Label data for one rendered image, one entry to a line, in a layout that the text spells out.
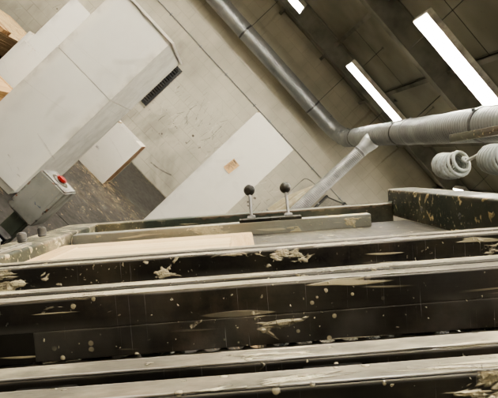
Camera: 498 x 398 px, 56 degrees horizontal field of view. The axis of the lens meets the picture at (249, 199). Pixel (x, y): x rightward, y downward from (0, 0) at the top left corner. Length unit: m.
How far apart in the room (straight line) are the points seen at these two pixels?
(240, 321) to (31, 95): 3.60
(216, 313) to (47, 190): 1.33
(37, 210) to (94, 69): 2.24
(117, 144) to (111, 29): 2.83
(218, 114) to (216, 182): 4.53
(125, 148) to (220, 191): 1.79
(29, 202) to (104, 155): 4.78
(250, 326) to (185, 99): 9.22
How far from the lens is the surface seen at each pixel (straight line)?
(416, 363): 0.32
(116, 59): 3.89
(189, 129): 9.65
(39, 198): 1.81
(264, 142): 5.25
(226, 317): 0.54
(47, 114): 3.97
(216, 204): 5.26
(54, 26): 5.89
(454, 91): 6.63
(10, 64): 5.95
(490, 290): 0.60
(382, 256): 0.79
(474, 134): 1.23
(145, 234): 1.53
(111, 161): 6.55
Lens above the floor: 1.42
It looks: 1 degrees down
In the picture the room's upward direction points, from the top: 47 degrees clockwise
